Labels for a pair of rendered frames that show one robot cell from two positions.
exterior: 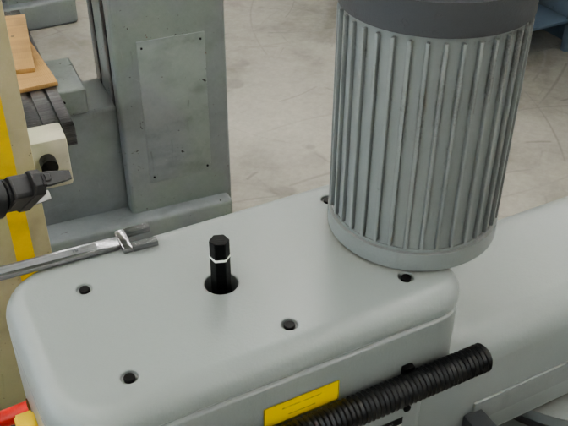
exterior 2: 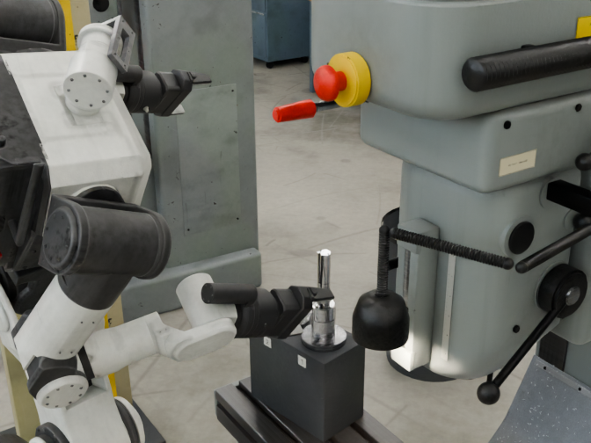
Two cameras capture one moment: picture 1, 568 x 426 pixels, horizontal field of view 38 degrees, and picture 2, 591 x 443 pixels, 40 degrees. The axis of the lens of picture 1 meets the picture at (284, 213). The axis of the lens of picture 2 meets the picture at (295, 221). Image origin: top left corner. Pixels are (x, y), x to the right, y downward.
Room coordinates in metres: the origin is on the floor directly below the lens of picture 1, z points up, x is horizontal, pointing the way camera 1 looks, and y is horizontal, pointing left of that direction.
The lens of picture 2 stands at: (-0.30, 0.41, 1.99)
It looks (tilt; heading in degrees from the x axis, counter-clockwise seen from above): 24 degrees down; 355
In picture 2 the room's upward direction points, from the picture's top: straight up
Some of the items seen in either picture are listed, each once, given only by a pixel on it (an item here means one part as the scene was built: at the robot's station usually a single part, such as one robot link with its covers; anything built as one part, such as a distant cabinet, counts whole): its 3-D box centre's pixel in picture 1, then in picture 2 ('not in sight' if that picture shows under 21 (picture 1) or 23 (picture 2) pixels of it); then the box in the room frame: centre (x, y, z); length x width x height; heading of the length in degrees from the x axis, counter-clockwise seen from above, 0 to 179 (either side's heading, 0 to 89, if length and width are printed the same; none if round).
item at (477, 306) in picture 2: not in sight; (477, 257); (0.70, 0.06, 1.47); 0.21 x 0.19 x 0.32; 28
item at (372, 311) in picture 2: not in sight; (381, 314); (0.57, 0.23, 1.46); 0.07 x 0.07 x 0.06
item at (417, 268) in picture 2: not in sight; (414, 295); (0.64, 0.17, 1.45); 0.04 x 0.04 x 0.21; 28
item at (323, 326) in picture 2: not in sight; (323, 321); (1.06, 0.23, 1.16); 0.05 x 0.05 x 0.06
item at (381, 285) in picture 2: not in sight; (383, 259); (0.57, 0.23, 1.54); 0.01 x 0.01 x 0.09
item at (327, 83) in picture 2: not in sight; (331, 83); (0.57, 0.29, 1.76); 0.04 x 0.03 x 0.04; 28
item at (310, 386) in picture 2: not in sight; (305, 366); (1.10, 0.26, 1.03); 0.22 x 0.12 x 0.20; 39
